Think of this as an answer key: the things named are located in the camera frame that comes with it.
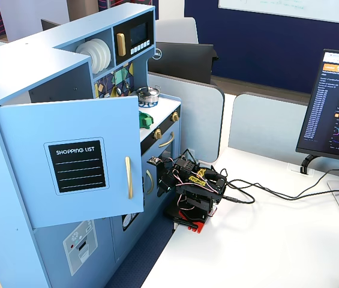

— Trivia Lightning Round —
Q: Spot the blue fridge door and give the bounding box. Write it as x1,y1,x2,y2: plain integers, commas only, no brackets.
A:
0,95,145,229

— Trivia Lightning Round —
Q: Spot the grey ice dispenser sticker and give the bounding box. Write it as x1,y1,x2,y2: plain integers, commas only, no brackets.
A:
62,220,98,277

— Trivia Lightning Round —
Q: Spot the black Dell monitor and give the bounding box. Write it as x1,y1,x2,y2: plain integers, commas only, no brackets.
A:
148,41,220,85

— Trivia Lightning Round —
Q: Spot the switched-on computer monitor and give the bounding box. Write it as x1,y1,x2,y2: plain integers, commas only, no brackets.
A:
295,49,339,165

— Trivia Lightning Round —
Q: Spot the red table clamp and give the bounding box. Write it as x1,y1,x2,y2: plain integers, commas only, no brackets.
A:
172,209,215,234

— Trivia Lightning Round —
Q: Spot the steel toy pot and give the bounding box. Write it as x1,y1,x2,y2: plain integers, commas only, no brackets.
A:
135,85,161,104

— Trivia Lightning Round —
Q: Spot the gold microwave handle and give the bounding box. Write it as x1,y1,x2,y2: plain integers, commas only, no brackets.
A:
116,32,127,57

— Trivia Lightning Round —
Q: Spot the blue toy kitchen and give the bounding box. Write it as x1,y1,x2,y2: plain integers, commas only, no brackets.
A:
0,2,182,288

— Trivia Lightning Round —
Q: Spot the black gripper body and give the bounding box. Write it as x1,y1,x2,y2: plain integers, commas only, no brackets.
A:
156,161,178,188

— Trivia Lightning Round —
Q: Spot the clear cable grommet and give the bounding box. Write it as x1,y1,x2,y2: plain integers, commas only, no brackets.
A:
287,163,316,178

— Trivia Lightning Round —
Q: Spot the black toy microwave door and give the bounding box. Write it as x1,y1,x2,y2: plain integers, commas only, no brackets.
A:
113,11,154,65

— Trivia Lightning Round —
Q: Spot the white plate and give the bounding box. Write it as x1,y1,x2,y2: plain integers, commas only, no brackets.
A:
75,41,95,73
97,38,112,70
88,40,101,74
92,38,107,73

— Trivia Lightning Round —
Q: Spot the green toy recipient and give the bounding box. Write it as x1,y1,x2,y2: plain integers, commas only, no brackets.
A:
139,110,155,130

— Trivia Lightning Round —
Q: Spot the grey office chair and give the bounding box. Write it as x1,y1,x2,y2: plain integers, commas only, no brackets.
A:
155,17,199,45

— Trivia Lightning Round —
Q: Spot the gold oven handle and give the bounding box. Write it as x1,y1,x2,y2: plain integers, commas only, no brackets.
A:
158,131,175,148

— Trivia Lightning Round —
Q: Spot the grey desk divider panel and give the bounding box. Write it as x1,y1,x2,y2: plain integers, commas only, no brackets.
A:
228,92,311,157
147,73,226,163

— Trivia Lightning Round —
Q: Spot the black shopping list board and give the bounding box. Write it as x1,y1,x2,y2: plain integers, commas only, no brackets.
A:
43,137,111,196

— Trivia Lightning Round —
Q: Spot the gold fridge door handle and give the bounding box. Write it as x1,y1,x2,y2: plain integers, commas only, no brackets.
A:
124,156,134,200

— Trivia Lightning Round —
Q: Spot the gold cabinet handle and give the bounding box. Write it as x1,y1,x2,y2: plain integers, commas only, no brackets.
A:
145,169,154,195

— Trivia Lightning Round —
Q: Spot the whiteboard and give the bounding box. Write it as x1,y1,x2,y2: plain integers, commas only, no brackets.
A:
218,0,339,26

